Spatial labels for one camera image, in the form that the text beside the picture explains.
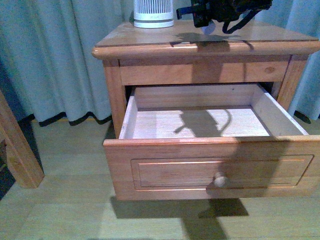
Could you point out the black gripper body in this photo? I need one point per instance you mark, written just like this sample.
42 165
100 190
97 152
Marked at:
223 11

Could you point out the white medicine bottle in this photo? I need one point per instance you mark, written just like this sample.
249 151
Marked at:
209 29

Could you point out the drawer wooden knob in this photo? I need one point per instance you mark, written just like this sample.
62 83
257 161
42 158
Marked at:
220 180

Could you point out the white ribbed cylindrical lamp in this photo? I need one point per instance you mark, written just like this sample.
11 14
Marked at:
153 14

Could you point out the wooden nightstand cabinet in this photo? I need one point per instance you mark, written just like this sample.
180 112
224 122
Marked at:
184 55

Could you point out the grey-blue curtain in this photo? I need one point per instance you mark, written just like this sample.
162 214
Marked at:
46 65

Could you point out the wooden furniture leg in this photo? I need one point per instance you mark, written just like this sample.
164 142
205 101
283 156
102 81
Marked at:
21 161

